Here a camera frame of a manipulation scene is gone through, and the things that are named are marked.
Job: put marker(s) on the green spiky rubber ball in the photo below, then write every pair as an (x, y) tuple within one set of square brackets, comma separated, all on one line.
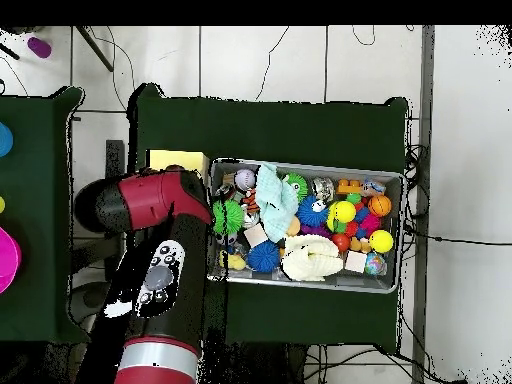
[(228, 216)]

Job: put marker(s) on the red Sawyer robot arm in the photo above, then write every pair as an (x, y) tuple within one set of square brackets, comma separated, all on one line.
[(160, 200)]

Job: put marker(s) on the wooden box with three holes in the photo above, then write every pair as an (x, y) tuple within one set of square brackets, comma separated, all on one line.
[(176, 159)]

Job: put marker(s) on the shallow clear mesh bin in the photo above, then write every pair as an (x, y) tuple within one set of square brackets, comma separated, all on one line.
[(340, 282)]

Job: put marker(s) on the orange striped tiger plush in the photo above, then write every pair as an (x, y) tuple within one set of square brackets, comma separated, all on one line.
[(251, 202)]

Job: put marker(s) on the light blue waffle cloth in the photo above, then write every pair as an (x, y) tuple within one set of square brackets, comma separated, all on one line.
[(276, 200)]

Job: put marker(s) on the white toy baseball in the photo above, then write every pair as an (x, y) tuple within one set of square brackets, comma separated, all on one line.
[(245, 178)]

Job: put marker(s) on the silver drinks can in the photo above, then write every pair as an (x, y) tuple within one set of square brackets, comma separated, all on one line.
[(226, 192)]

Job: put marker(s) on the green spiky ball with eyes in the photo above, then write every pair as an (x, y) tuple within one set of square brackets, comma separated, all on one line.
[(298, 184)]

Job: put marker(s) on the yellow duck plush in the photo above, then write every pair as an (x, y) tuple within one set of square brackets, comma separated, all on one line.
[(235, 262)]

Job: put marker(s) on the blue spiky ball with eyes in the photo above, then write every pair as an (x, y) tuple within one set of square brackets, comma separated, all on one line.
[(312, 210)]

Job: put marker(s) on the cream waffle cloth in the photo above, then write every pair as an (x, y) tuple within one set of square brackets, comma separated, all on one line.
[(312, 258)]

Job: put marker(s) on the orange toy basketball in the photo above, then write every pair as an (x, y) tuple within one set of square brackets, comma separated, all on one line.
[(380, 206)]

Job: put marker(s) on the yellow tennis ball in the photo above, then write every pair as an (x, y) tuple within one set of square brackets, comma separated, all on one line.
[(381, 240)]

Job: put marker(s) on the grey round floor base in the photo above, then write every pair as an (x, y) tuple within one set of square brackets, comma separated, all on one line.
[(84, 300)]

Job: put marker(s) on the dark green side table cloth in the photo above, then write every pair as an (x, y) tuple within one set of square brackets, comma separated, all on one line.
[(40, 160)]

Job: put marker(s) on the black rod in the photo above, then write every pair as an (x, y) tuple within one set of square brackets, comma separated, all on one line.
[(94, 48)]

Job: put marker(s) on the pink round disc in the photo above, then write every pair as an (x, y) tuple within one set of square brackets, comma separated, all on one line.
[(8, 260)]

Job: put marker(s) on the small yellow object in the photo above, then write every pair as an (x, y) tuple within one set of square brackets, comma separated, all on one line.
[(1, 204)]

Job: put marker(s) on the blue round object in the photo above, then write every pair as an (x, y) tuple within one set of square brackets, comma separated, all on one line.
[(4, 139)]

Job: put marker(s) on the purple bottle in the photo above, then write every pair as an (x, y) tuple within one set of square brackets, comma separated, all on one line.
[(38, 47)]

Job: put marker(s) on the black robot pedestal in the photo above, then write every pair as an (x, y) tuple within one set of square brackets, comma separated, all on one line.
[(272, 364)]

